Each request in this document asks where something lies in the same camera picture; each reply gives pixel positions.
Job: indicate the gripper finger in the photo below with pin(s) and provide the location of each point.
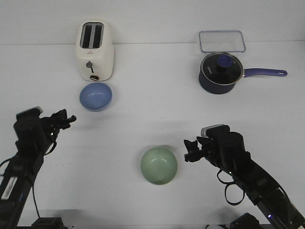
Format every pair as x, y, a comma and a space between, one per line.
60, 116
192, 147
194, 156
67, 122

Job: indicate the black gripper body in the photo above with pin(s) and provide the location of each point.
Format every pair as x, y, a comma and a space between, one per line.
37, 132
225, 147

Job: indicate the green bowl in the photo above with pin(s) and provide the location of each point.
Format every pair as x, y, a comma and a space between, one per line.
159, 165

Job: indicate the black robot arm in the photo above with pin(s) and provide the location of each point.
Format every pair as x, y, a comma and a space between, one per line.
265, 193
18, 181

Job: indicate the blue bowl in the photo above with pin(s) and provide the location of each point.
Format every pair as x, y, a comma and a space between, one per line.
96, 96

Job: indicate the dark blue saucepan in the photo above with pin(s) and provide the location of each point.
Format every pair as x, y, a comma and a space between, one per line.
221, 89

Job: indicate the cream two-slot toaster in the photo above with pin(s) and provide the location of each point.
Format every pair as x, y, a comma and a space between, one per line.
95, 50

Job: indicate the glass pot lid blue knob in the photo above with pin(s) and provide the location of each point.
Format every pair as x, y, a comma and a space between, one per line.
221, 68

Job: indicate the clear container with blue rim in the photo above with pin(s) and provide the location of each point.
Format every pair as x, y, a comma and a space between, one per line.
222, 41

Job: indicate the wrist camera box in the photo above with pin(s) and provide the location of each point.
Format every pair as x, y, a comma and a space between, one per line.
35, 111
205, 130

